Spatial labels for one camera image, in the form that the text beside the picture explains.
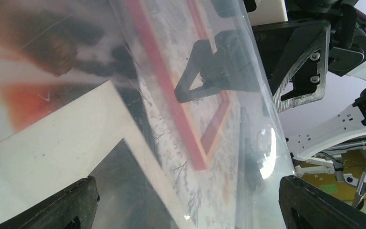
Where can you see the pink wooden picture frame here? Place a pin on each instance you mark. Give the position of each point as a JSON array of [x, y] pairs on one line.
[[200, 149]]

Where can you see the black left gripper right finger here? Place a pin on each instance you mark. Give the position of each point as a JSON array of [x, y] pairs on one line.
[[304, 206]]

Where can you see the white mat board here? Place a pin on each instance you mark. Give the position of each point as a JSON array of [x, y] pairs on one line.
[[68, 145]]

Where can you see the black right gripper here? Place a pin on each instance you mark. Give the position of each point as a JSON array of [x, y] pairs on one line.
[[294, 55]]

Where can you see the clear acrylic sheet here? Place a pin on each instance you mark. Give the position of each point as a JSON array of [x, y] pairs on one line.
[[128, 200]]

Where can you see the sunset landscape photo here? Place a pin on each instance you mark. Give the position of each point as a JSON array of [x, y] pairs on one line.
[[52, 51]]

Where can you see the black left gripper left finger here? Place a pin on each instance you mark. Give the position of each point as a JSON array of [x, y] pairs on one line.
[[73, 207]]

